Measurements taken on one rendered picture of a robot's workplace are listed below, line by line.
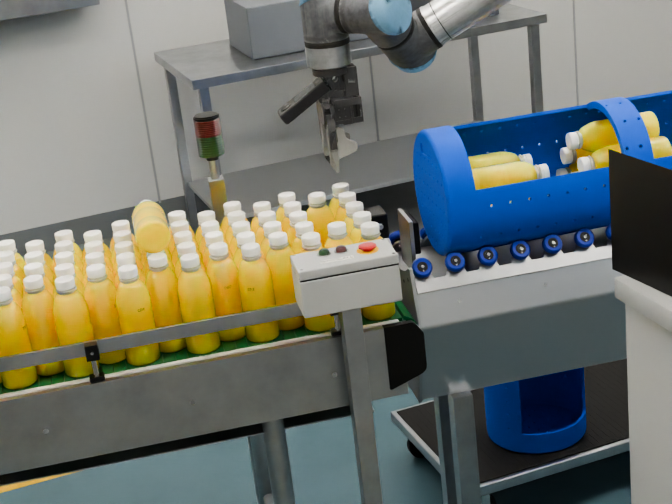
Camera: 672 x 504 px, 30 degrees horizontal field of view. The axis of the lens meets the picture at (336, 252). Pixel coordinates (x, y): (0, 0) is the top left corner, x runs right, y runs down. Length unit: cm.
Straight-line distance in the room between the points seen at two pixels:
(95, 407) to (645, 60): 492
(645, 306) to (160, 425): 103
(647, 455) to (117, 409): 105
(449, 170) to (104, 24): 341
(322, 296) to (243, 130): 372
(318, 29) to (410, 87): 392
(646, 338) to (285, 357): 76
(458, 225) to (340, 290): 36
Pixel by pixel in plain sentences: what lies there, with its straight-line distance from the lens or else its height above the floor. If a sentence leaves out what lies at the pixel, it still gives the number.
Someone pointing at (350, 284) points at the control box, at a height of 106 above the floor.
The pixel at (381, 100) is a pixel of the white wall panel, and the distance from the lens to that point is 634.
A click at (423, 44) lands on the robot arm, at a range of 251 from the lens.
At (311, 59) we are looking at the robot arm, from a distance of 251.
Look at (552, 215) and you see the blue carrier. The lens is 276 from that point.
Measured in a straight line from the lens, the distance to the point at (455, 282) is 275.
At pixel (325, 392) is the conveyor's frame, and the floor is 78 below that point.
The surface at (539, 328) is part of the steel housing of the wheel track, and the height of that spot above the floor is 77.
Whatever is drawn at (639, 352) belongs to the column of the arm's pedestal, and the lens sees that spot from 230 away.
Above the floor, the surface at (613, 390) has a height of 15.
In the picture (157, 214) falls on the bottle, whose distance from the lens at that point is 263.
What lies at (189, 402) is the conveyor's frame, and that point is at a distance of 262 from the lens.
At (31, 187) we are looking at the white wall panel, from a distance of 598.
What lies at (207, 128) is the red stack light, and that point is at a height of 123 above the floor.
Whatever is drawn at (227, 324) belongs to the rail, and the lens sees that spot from 258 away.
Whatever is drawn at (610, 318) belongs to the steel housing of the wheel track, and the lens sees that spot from 293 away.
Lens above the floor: 199
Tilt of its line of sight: 21 degrees down
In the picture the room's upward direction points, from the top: 7 degrees counter-clockwise
